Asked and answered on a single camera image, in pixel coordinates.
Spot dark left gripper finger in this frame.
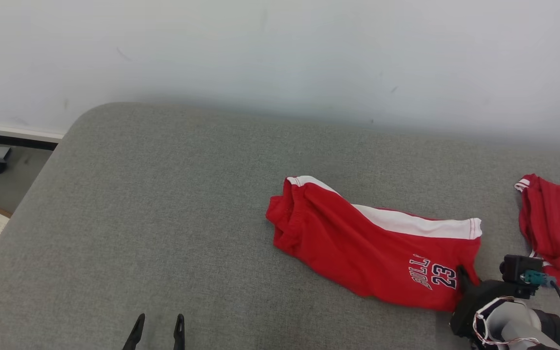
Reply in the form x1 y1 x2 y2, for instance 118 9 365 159
122 314 145 350
173 314 186 350

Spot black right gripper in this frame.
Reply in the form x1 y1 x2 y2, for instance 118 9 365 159
450 265 519 339

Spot red number 23 basketball jersey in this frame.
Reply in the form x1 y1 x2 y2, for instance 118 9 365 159
514 174 560 289

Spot red white-striped basketball shorts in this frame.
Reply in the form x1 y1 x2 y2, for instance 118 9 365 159
265 175 483 312

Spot white and black baseboard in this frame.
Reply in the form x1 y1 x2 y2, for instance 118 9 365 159
0 122 65 151

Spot teal right camera connector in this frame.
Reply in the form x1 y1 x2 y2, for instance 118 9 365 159
521 270 558 288

